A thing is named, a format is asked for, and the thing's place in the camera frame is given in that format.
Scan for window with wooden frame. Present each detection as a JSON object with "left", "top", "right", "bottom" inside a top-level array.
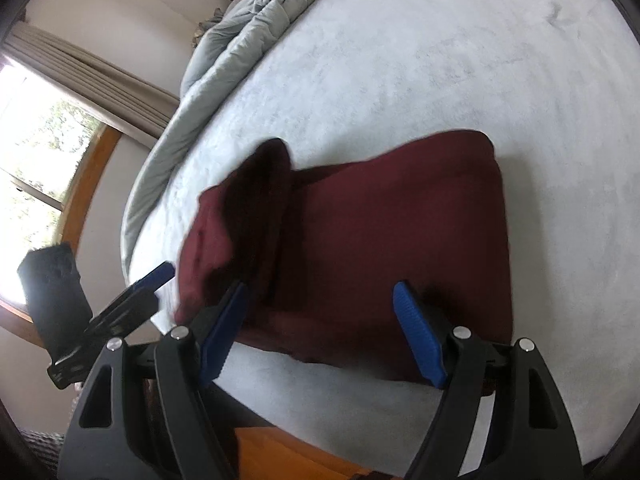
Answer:
[{"left": 0, "top": 55, "right": 123, "bottom": 348}]

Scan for beige curtain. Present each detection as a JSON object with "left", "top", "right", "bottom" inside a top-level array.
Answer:
[{"left": 6, "top": 22, "right": 182, "bottom": 150}]

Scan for maroon pants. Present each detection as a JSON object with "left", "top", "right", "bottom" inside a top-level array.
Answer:
[{"left": 174, "top": 130, "right": 514, "bottom": 392}]

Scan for bed with pale blue sheet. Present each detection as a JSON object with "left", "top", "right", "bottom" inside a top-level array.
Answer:
[{"left": 120, "top": 0, "right": 640, "bottom": 478}]

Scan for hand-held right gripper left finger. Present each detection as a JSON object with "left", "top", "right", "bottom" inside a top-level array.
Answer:
[{"left": 57, "top": 281, "right": 250, "bottom": 480}]

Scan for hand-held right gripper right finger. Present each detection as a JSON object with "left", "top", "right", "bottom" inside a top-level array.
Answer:
[{"left": 393, "top": 281, "right": 583, "bottom": 480}]

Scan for grey comforter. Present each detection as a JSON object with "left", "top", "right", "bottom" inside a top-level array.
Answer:
[{"left": 121, "top": 0, "right": 361, "bottom": 281}]

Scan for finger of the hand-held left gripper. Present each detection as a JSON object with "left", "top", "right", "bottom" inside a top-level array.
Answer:
[
  {"left": 86, "top": 286, "right": 161, "bottom": 343},
  {"left": 131, "top": 261, "right": 176, "bottom": 295}
]

